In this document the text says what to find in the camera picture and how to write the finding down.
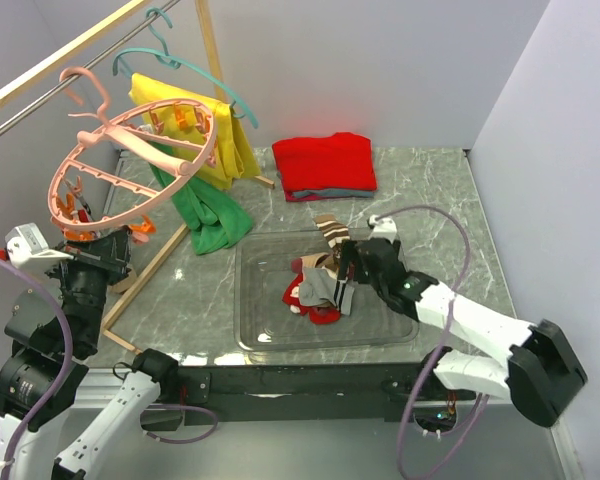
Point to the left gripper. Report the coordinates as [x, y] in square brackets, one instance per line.
[111, 252]

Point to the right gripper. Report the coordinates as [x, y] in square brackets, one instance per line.
[349, 252]

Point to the red christmas sock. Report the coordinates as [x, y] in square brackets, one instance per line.
[319, 315]

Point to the brown striped sock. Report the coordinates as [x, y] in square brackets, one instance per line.
[334, 232]

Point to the purple striped beige sock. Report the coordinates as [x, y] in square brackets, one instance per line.
[316, 260]

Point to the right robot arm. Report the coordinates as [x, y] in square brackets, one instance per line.
[533, 366]

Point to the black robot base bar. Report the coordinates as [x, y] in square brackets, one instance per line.
[296, 392]

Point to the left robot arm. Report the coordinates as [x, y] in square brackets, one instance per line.
[54, 328]

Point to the teal plastic hanger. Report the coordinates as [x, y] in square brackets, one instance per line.
[239, 107]

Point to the grey folded shirt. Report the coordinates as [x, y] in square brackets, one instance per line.
[325, 193]

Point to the clear plastic tray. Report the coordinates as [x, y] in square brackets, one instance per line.
[263, 322]

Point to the red folded shirt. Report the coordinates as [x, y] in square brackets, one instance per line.
[340, 161]

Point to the green cloth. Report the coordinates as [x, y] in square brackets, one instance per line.
[214, 219]

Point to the yellow cloth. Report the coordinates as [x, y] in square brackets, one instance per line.
[233, 153]

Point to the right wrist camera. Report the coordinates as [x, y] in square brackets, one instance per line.
[383, 228]

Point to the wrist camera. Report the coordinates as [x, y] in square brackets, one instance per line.
[28, 250]
[383, 228]

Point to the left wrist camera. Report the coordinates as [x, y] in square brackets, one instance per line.
[28, 250]

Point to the aluminium rail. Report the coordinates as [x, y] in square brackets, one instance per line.
[95, 390]

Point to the wooden clothes rack frame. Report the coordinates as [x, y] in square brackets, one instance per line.
[33, 75]

